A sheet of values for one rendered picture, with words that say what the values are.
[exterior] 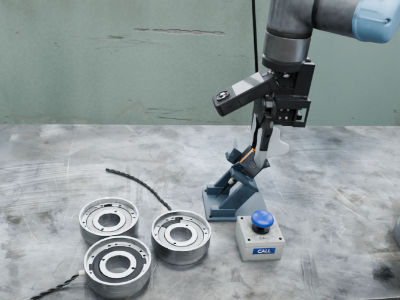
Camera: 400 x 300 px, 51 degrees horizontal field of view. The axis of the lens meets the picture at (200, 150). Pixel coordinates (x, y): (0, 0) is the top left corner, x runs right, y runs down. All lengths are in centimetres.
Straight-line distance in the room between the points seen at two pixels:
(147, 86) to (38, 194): 151
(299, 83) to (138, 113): 174
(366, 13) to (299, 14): 10
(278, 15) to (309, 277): 44
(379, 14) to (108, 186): 60
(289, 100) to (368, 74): 195
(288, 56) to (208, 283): 39
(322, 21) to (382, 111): 219
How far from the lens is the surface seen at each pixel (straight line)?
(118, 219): 80
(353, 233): 89
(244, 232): 75
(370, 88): 272
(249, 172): 82
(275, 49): 70
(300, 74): 74
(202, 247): 73
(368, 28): 65
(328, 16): 66
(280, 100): 73
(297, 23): 69
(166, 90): 235
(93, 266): 71
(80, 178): 94
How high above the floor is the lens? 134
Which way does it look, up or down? 31 degrees down
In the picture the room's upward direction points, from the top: 5 degrees clockwise
